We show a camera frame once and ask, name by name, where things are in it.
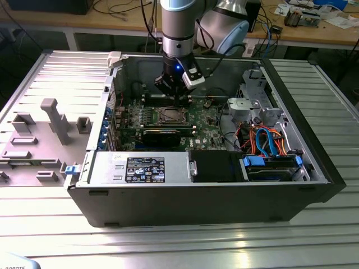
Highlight black open PC case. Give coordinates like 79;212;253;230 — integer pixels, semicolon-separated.
67;49;347;228

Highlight CPU socket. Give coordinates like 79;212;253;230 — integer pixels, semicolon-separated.
158;106;188;126

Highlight metal finned heat sink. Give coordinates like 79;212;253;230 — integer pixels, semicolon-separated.
284;7;303;28

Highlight metal socket cover frame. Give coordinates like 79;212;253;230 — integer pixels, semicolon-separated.
159;106;187;126

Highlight large black box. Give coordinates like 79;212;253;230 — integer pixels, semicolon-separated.
5;0;91;15

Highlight blue data wire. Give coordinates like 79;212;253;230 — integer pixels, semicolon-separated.
255;127;277;158

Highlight green motherboard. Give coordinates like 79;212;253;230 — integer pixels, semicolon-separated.
112;96;227;152

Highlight black upright box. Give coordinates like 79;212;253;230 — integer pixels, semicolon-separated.
248;0;262;33

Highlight orange wire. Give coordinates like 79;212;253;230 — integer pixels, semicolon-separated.
248;127;257;155
273;131;291;157

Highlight blue flat box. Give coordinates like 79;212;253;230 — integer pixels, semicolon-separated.
313;0;349;11

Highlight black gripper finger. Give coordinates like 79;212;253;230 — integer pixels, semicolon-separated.
179;82;188;108
153;74;181;108

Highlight long wooden desk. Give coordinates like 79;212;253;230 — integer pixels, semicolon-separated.
0;0;359;52

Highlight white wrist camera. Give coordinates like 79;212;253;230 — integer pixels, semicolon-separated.
181;60;206;91

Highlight silver perforated metal bracket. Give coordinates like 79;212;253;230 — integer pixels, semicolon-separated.
237;68;268;99

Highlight silver metal drive bracket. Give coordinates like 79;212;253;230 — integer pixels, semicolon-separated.
227;97;283;127

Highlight black camera cable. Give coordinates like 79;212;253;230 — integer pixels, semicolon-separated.
204;42;249;78

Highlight gray parts rack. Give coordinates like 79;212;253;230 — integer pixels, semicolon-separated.
0;98;94;188

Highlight white printed device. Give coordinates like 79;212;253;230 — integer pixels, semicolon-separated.
0;251;42;269

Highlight hard disk blue carrier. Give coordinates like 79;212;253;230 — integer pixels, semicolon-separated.
240;154;304;182

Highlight white paper sheets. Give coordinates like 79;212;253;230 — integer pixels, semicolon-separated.
325;15;357;29

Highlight black wire loop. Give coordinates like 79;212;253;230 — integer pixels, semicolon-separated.
219;105;243;154

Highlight silver power supply unit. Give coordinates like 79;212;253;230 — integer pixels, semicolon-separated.
86;151;192;186

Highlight silver CPU plate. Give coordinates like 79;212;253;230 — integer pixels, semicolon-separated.
165;109;183;121

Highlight small electronics box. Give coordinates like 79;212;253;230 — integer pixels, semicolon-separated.
301;11;323;29

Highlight black graphics card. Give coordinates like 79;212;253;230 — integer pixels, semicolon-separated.
141;128;182;149

